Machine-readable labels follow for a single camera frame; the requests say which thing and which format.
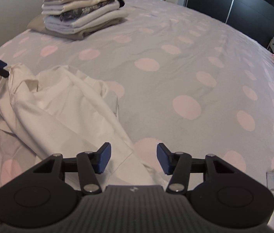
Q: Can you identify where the white garment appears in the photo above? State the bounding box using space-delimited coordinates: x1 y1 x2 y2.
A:
0 64 165 187

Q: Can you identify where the stack of folded clothes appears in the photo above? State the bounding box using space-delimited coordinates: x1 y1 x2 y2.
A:
42 0 129 35

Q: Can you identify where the taupe folded blanket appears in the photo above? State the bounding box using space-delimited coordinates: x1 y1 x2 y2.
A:
26 14 128 41

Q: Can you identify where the polka dot bed sheet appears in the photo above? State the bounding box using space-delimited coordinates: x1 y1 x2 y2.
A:
0 0 274 188

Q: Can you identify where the black sliding wardrobe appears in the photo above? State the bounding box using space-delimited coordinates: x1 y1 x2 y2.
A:
186 0 274 47

